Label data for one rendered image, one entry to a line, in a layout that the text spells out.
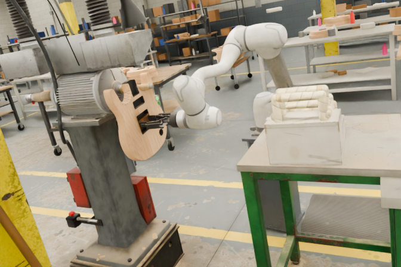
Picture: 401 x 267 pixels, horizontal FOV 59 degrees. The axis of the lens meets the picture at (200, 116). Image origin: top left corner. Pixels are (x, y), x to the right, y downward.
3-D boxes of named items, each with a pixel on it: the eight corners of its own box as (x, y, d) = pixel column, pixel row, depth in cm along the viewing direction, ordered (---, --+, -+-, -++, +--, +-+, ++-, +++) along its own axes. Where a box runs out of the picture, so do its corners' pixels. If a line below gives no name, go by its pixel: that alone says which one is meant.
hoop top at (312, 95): (270, 104, 134) (269, 96, 133) (272, 101, 137) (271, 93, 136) (326, 100, 125) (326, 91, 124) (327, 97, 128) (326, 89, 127)
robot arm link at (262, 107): (260, 120, 251) (255, 90, 245) (285, 119, 241) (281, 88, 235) (251, 128, 238) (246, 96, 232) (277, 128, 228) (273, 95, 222)
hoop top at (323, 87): (275, 97, 141) (274, 90, 140) (276, 95, 144) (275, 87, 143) (328, 93, 132) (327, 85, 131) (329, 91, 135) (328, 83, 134)
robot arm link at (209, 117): (197, 117, 172) (187, 99, 164) (227, 115, 165) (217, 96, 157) (191, 134, 166) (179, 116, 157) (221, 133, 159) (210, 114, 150)
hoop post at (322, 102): (318, 121, 129) (316, 96, 126) (320, 118, 131) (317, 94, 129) (328, 120, 127) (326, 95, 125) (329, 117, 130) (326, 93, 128)
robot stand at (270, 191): (270, 207, 280) (258, 124, 260) (305, 213, 264) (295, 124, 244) (256, 227, 259) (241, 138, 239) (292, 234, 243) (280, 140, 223)
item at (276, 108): (273, 123, 136) (270, 99, 133) (274, 120, 139) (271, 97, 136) (281, 123, 135) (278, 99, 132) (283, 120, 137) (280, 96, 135)
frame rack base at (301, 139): (269, 165, 141) (263, 125, 136) (276, 149, 154) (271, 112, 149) (343, 165, 130) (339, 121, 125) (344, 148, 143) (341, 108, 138)
